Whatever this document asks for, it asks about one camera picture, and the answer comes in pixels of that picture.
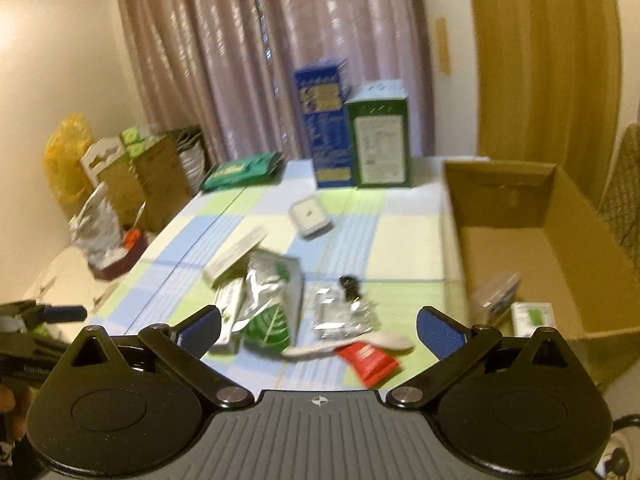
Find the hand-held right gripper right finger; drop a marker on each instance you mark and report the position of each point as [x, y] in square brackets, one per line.
[440, 334]

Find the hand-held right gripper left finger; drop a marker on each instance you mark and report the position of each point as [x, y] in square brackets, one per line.
[200, 331]

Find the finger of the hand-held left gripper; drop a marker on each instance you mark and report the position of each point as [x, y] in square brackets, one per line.
[65, 313]

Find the white medicine box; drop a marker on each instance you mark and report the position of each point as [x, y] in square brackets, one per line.
[235, 256]

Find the clear plastic packet metal frame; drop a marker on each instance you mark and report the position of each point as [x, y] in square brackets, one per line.
[340, 316]

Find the brown cardboard box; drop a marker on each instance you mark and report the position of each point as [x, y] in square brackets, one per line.
[540, 245]

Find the checked cloth covered desktop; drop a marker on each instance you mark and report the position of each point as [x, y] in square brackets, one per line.
[380, 240]

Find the person's left hand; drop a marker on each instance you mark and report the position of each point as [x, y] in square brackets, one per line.
[9, 407]

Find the clear plastic case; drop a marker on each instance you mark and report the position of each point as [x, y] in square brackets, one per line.
[495, 290]

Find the silver green leaf pouch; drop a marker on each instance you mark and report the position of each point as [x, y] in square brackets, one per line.
[270, 305]

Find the red packet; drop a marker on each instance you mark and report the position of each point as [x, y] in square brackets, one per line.
[367, 360]

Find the crumpled clear plastic bag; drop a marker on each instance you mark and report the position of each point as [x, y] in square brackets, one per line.
[97, 232]

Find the small white green box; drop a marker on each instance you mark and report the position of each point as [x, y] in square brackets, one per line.
[532, 320]

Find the yellow plastic bag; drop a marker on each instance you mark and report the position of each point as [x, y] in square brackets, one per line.
[65, 160]

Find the brown carton green label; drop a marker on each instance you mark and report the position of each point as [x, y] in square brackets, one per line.
[160, 180]

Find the white square night light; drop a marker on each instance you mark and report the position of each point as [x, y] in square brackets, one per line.
[310, 216]

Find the green plastic packet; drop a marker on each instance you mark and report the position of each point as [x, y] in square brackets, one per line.
[240, 171]

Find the tall green carton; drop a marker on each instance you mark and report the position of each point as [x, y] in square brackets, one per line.
[381, 137]

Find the woven chair back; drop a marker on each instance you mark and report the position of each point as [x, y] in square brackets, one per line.
[622, 190]

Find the tall blue carton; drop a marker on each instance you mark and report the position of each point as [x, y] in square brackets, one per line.
[325, 125]

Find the pink curtain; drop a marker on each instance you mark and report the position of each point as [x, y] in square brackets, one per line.
[280, 55]

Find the wooden door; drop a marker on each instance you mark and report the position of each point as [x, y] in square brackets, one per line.
[545, 55]

